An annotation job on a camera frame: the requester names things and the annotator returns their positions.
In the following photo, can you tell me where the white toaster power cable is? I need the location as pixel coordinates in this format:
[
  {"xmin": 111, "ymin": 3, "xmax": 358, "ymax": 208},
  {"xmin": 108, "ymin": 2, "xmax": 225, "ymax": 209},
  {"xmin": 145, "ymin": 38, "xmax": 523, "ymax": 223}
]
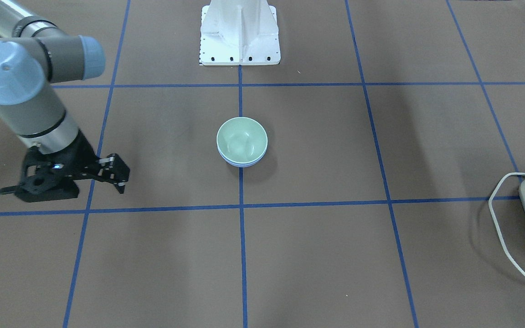
[{"xmin": 489, "ymin": 172, "xmax": 525, "ymax": 291}]

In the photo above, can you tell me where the green bowl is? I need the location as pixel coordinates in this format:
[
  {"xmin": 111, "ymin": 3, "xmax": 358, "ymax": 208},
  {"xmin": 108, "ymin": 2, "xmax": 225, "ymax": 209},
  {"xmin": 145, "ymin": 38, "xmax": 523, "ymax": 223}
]
[{"xmin": 216, "ymin": 117, "xmax": 268, "ymax": 158}]

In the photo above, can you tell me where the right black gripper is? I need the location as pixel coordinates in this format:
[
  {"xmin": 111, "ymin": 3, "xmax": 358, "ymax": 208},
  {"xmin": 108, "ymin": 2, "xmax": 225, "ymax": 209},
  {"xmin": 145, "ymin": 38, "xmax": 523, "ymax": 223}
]
[{"xmin": 15, "ymin": 131, "xmax": 130, "ymax": 203}]

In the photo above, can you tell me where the white camera pillar stand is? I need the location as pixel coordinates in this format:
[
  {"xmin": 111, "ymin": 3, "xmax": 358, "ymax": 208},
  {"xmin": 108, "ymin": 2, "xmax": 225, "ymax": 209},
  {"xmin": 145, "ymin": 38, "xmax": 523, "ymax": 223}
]
[{"xmin": 199, "ymin": 0, "xmax": 281, "ymax": 66}]

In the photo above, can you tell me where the blue bowl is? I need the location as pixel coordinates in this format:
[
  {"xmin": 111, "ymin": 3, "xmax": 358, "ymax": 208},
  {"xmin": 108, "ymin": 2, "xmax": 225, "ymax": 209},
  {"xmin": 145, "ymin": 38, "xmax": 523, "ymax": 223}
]
[{"xmin": 220, "ymin": 153, "xmax": 265, "ymax": 168}]

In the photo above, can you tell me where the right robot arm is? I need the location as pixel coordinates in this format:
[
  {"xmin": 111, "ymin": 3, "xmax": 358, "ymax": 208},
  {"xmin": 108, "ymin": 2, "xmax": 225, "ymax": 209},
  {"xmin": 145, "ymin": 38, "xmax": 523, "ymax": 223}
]
[{"xmin": 0, "ymin": 0, "xmax": 130, "ymax": 203}]

